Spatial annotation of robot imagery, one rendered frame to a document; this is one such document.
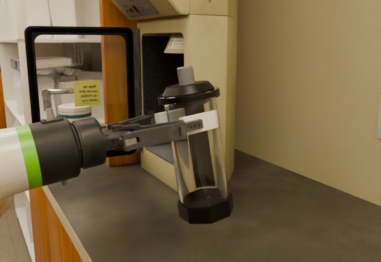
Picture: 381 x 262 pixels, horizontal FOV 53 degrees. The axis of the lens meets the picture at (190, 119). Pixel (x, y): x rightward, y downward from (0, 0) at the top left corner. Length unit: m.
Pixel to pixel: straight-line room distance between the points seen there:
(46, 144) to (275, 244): 0.51
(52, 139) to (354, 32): 0.83
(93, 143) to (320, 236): 0.54
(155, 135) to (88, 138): 0.10
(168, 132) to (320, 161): 0.73
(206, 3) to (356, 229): 0.62
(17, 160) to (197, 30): 0.55
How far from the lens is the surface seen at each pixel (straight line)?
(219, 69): 0.97
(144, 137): 0.56
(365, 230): 0.95
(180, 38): 1.03
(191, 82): 0.65
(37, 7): 2.23
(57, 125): 0.57
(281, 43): 1.30
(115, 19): 1.24
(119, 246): 0.82
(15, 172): 0.55
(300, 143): 1.26
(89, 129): 0.57
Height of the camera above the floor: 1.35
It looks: 12 degrees down
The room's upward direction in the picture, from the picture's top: straight up
